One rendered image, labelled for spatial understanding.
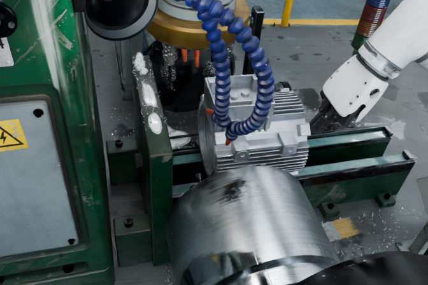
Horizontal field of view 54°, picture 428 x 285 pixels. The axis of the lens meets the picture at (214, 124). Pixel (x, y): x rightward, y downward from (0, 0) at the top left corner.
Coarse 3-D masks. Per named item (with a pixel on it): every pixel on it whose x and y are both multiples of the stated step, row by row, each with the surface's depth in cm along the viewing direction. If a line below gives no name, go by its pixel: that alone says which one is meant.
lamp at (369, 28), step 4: (360, 20) 119; (364, 20) 117; (360, 24) 119; (364, 24) 117; (368, 24) 117; (372, 24) 116; (376, 24) 116; (380, 24) 117; (360, 28) 119; (364, 28) 118; (368, 28) 117; (372, 28) 117; (376, 28) 117; (360, 32) 119; (364, 32) 119; (368, 32) 118; (372, 32) 118; (368, 36) 119
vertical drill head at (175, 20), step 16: (160, 0) 65; (224, 0) 66; (240, 0) 71; (160, 16) 65; (176, 16) 64; (192, 16) 64; (240, 16) 67; (160, 32) 64; (176, 32) 63; (192, 32) 63; (224, 32) 64; (192, 48) 65; (208, 48) 66; (224, 48) 71
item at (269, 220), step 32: (192, 192) 65; (224, 192) 63; (256, 192) 62; (288, 192) 64; (192, 224) 62; (224, 224) 59; (256, 224) 58; (288, 224) 59; (320, 224) 65; (192, 256) 60; (224, 256) 56; (256, 256) 55; (288, 256) 55; (320, 256) 57
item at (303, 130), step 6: (276, 90) 97; (282, 90) 94; (288, 90) 95; (300, 126) 86; (306, 126) 86; (216, 132) 82; (222, 132) 82; (300, 132) 86; (306, 132) 86; (198, 138) 100; (216, 138) 82; (222, 138) 82; (198, 144) 100; (216, 144) 82; (294, 174) 94
